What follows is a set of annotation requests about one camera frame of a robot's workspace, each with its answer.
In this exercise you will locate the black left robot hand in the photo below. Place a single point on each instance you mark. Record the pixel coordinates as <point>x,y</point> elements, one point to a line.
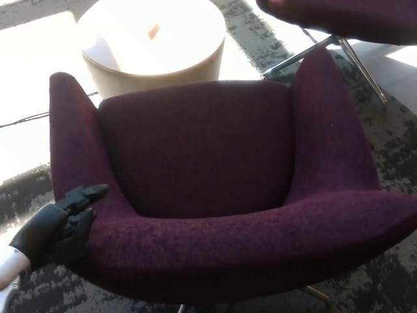
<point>55,228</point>

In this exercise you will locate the purple fabric swivel armchair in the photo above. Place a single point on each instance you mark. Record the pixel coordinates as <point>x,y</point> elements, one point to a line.
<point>345,16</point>
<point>221,195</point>

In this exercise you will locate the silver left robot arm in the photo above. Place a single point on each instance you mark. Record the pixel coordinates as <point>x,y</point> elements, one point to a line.
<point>9,274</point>

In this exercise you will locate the round beige side table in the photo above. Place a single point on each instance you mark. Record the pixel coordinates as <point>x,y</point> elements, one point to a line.
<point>150,45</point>

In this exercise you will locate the small orange card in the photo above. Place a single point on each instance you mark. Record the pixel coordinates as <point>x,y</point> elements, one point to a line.
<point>153,31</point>

